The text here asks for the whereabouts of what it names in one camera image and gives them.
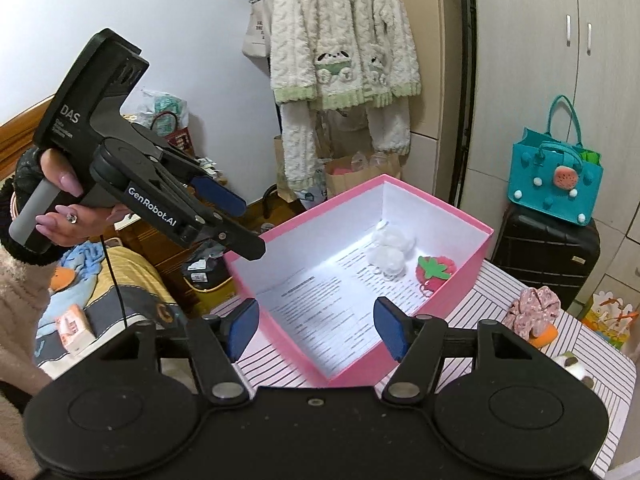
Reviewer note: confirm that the orange plush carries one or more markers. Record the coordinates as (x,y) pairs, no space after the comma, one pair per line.
(542,335)

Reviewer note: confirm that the wooden headboard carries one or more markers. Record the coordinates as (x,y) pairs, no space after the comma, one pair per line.
(20,135)

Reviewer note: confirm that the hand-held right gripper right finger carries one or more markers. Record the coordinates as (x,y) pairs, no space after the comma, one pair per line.
(390,327)

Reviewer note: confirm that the person's left forearm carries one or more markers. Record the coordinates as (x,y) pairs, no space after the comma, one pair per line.
(15,300)

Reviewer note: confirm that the black suitcase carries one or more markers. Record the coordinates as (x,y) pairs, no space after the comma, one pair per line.
(545,255)

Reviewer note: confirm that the cream fluffy pajama pants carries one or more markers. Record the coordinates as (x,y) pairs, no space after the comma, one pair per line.
(300,145)

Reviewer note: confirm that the printed paper sheet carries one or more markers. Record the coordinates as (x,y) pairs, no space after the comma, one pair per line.
(320,305)

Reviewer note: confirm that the white panda plush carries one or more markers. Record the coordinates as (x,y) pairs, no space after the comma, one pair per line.
(575,367)

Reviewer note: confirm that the white paper bag green logo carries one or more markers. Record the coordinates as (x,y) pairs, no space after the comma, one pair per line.
(312,195)

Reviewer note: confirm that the colourful gift bag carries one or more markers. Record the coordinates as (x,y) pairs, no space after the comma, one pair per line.
(607,317)

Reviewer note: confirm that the yellow box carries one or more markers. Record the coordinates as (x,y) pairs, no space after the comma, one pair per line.
(207,290)

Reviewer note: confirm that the canvas tote bag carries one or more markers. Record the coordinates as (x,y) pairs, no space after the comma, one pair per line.
(257,25)

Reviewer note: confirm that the red strawberry plush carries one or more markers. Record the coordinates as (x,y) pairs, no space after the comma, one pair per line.
(435,270)

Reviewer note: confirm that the person's left hand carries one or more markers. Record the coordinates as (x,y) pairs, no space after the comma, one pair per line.
(65,222)

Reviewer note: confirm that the floral fabric scrunchie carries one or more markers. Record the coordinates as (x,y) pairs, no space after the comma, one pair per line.
(530,305)

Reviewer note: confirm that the pink cardboard box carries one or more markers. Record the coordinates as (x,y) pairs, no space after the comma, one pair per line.
(457,290)

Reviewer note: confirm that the cream fluffy pajama jacket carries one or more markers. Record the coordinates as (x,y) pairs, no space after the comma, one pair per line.
(345,35)

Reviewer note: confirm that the pink tissue packet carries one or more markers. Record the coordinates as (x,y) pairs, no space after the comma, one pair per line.
(75,327)

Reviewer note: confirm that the plastic diaper pack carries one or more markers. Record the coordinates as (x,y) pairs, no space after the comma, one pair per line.
(165,102)

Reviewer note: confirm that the white fluffy pom-pom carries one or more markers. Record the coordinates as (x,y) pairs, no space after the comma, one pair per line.
(387,252)

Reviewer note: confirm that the wicker basket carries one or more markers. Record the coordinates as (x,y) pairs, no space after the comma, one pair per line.
(172,130)

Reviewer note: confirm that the beige tall cabinet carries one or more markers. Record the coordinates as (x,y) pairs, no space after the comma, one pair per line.
(430,60)

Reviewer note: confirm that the striped tablecloth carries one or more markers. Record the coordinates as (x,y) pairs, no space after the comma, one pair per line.
(580,330)

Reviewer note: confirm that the brown paper bag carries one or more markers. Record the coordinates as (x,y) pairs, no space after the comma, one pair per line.
(276,170)
(350,175)

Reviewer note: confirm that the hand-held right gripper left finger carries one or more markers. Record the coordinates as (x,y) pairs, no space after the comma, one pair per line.
(245,327)

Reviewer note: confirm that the wooden nightstand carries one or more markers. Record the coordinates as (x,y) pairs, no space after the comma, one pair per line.
(150,240)

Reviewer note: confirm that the beige wardrobe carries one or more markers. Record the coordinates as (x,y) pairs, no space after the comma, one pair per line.
(550,60)

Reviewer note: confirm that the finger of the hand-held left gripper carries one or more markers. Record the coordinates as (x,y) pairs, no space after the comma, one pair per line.
(235,240)
(220,195)

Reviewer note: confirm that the teal felt handbag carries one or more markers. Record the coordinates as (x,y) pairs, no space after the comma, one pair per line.
(550,185)

